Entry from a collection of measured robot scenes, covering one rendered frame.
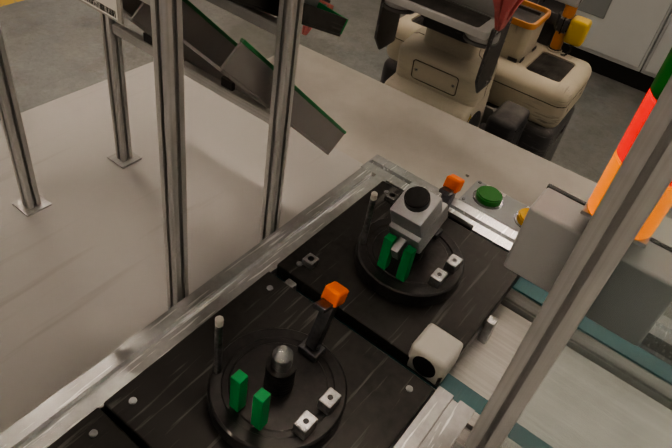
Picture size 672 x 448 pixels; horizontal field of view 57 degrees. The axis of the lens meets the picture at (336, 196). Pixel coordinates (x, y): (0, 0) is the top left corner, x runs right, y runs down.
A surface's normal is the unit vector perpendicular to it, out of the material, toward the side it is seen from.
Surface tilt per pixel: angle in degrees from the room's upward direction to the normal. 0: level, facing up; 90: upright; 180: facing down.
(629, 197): 90
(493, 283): 0
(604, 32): 90
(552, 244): 90
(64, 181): 0
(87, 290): 0
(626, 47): 90
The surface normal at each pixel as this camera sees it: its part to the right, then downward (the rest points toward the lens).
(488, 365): 0.14, -0.75
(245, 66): 0.67, 0.55
